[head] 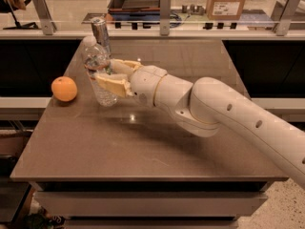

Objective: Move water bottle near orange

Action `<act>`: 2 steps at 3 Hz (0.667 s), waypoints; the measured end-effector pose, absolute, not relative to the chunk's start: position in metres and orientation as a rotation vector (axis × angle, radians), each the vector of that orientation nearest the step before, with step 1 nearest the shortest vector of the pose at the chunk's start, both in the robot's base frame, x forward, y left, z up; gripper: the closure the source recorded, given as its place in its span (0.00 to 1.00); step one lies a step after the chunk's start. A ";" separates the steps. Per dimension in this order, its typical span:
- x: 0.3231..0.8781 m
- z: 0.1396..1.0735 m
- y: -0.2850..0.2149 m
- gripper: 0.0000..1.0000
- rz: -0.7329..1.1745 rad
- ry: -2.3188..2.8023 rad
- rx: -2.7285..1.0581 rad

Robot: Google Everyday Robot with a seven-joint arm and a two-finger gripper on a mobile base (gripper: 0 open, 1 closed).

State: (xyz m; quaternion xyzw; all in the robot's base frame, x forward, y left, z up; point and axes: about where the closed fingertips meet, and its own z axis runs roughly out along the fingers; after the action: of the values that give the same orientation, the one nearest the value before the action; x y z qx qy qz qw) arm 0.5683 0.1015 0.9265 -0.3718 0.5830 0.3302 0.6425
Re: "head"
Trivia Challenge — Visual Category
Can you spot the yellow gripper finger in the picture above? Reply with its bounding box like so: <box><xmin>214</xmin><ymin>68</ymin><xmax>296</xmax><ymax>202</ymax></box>
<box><xmin>95</xmin><ymin>73</ymin><xmax>133</xmax><ymax>98</ymax></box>
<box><xmin>111</xmin><ymin>59</ymin><xmax>142</xmax><ymax>77</ymax></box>

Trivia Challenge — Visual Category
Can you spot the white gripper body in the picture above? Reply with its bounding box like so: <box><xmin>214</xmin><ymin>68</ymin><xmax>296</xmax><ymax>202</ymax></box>
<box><xmin>131</xmin><ymin>66</ymin><xmax>167</xmax><ymax>107</ymax></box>

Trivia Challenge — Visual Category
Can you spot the clear plastic water bottle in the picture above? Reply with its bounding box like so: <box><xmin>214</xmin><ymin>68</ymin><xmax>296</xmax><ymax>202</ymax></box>
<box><xmin>82</xmin><ymin>35</ymin><xmax>117</xmax><ymax>107</ymax></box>

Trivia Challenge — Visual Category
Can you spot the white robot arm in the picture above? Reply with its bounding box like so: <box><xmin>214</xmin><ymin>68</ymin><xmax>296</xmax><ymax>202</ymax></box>
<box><xmin>94</xmin><ymin>60</ymin><xmax>305</xmax><ymax>188</ymax></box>

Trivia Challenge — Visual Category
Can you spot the silver blue drink can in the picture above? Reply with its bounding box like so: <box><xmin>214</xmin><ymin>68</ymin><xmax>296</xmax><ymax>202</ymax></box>
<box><xmin>91</xmin><ymin>17</ymin><xmax>111</xmax><ymax>53</ymax></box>

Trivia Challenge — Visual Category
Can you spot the orange fruit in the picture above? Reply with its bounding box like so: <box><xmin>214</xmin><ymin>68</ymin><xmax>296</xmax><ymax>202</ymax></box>
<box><xmin>51</xmin><ymin>76</ymin><xmax>77</xmax><ymax>102</ymax></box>

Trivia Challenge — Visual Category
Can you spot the black stand with rod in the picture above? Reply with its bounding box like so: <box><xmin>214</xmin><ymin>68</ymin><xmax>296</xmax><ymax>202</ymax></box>
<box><xmin>0</xmin><ymin>0</ymin><xmax>38</xmax><ymax>30</ymax></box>

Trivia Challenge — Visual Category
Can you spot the brown cardboard box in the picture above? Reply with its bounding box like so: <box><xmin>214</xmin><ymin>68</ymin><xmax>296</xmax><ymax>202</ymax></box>
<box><xmin>206</xmin><ymin>0</ymin><xmax>246</xmax><ymax>20</ymax></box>

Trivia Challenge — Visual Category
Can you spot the middle metal glass bracket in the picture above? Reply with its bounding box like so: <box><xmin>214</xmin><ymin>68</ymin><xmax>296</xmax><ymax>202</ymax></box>
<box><xmin>160</xmin><ymin>0</ymin><xmax>171</xmax><ymax>36</ymax></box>

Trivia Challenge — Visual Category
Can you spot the metal glass bracket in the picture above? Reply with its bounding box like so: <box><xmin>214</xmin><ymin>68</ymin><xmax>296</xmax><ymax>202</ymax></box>
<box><xmin>274</xmin><ymin>0</ymin><xmax>301</xmax><ymax>36</ymax></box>
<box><xmin>160</xmin><ymin>0</ymin><xmax>171</xmax><ymax>36</ymax></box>
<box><xmin>32</xmin><ymin>0</ymin><xmax>57</xmax><ymax>35</ymax></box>

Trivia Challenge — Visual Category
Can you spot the left metal glass bracket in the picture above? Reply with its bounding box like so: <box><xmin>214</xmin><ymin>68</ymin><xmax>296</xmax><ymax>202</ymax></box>
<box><xmin>32</xmin><ymin>0</ymin><xmax>57</xmax><ymax>35</ymax></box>

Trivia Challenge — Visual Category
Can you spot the right metal glass bracket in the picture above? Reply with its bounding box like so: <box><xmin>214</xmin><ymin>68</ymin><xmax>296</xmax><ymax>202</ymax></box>
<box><xmin>274</xmin><ymin>0</ymin><xmax>301</xmax><ymax>36</ymax></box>

